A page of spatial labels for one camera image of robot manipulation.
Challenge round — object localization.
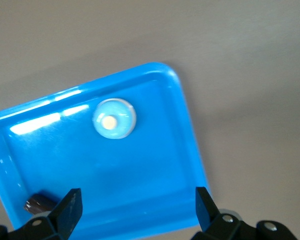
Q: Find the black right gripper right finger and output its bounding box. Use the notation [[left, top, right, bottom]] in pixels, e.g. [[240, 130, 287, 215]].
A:
[[194, 186, 257, 240]]

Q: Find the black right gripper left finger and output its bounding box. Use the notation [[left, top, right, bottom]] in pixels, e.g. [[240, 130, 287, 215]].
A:
[[8, 187, 84, 240]]

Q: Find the dark brown relay block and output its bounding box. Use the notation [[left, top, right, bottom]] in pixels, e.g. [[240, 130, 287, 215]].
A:
[[23, 192, 63, 215]]

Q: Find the light blue call bell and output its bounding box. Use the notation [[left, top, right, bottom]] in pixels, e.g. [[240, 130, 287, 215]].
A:
[[91, 97, 137, 140]]

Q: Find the blue plastic tray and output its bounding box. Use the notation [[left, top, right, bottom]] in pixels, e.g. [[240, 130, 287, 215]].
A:
[[0, 61, 211, 230]]

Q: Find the brown paper table cover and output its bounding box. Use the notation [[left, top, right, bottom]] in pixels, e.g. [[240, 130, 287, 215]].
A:
[[0, 0, 300, 240]]

